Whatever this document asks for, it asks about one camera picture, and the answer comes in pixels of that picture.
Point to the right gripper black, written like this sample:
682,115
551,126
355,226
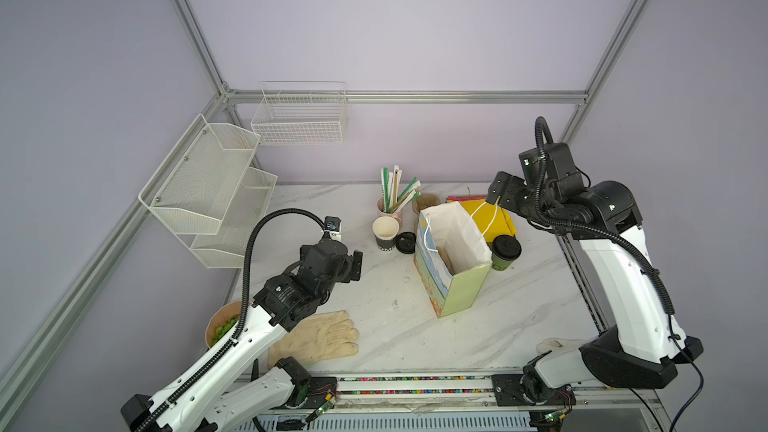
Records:
505,182

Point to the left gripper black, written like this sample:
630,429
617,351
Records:
350,268

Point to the white mesh shelf upper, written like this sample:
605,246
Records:
190,193

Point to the green paper takeout bag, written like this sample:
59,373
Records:
450,227

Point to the white wrapped straw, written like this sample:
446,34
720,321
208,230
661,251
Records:
394,181

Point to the pink straw holder cup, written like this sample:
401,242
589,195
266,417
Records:
397,215

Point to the single brown pulp carrier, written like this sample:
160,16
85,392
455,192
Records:
446,260

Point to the black paper coffee cup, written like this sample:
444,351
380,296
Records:
385,230

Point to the white mesh shelf lower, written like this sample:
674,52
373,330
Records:
250,202

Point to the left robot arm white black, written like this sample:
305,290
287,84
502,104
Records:
275,310

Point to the white mesh shelf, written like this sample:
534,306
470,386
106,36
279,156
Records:
250,202
190,193

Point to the cream leather work glove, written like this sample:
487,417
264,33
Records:
317,338

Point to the white cloth glove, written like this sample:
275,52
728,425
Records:
556,345

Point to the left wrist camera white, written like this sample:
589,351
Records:
332,226

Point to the brown bowl with green bits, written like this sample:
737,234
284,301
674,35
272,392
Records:
221,322

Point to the yellow napkin stack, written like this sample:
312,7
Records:
491,220

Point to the white wire basket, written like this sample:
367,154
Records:
293,113

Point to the green wrapped straw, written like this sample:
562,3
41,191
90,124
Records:
384,176

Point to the green paper coffee cup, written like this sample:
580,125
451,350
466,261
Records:
502,261

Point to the black plastic cup lid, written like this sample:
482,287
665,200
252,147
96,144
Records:
405,243

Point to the aluminium mounting rail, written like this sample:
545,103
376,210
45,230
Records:
414,393

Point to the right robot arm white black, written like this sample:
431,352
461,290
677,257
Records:
645,346

